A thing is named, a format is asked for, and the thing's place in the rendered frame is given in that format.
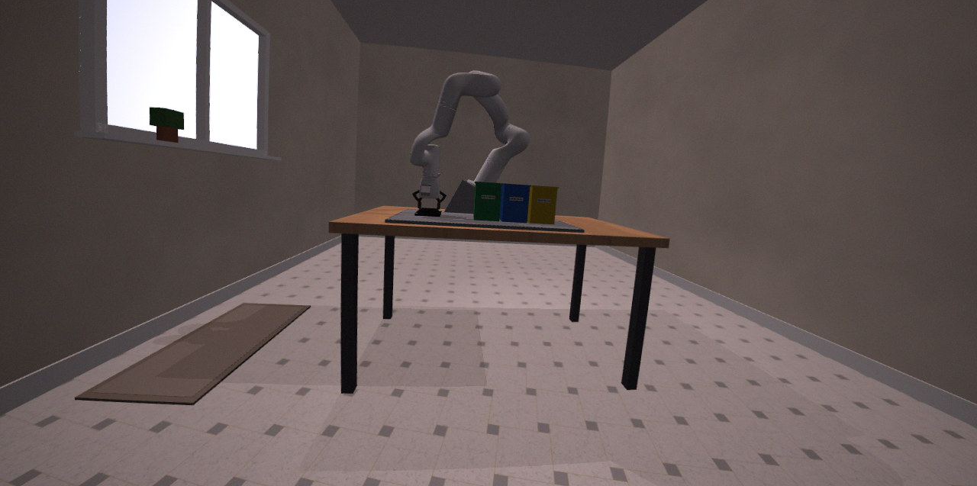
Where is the green bin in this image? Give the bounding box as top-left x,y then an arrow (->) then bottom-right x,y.
473,182 -> 503,221

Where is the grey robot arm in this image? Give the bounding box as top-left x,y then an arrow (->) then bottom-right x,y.
410,70 -> 530,186

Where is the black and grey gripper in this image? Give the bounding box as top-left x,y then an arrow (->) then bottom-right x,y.
413,177 -> 446,211

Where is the blue bin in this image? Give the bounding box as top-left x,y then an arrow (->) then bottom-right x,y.
500,183 -> 531,223

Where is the yellow open-top bin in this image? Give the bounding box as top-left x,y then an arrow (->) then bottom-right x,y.
527,185 -> 559,224

